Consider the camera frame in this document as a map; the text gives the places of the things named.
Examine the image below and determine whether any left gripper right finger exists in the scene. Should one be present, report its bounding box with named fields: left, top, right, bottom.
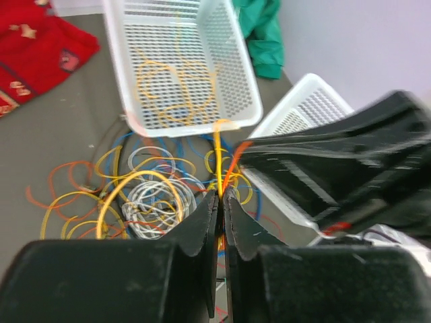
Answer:
left=222, top=189, right=430, bottom=322

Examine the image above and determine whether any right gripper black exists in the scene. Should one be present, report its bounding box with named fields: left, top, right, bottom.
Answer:
left=240, top=91, right=430, bottom=238

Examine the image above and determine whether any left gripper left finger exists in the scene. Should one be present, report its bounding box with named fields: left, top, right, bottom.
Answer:
left=1, top=192, right=219, bottom=322

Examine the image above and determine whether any orange cable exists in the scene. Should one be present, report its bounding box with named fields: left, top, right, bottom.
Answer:
left=26, top=141, right=253, bottom=219

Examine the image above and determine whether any thick yellow cable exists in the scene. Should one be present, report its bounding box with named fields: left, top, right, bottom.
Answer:
left=96, top=119, right=242, bottom=240

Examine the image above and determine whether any white basket right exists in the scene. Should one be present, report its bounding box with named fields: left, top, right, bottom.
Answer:
left=242, top=73, right=354, bottom=232

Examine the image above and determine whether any white basket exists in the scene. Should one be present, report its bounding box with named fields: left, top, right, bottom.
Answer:
left=102, top=1, right=263, bottom=137
left=242, top=73, right=354, bottom=232

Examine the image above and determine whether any green cloth garment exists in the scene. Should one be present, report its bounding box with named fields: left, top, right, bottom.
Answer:
left=232, top=0, right=284, bottom=79

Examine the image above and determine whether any white basket centre back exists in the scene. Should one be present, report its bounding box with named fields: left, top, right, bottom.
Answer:
left=102, top=1, right=263, bottom=137

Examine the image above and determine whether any red printed pillow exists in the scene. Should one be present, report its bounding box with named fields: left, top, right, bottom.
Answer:
left=1, top=1, right=100, bottom=116

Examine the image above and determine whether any white grey cable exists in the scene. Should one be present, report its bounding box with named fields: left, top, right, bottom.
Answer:
left=121, top=146, right=198, bottom=240

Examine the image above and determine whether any yellow thin cable left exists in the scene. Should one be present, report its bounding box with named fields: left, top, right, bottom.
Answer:
left=40, top=146, right=198, bottom=240

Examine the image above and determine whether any yellow coiled cable right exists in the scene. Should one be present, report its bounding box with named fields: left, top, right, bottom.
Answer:
left=204, top=149, right=254, bottom=206

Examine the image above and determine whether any blue cable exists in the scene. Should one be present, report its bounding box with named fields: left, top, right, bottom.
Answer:
left=110, top=131, right=262, bottom=256

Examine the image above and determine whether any black braided cable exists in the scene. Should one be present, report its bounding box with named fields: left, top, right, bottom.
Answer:
left=94, top=117, right=209, bottom=196

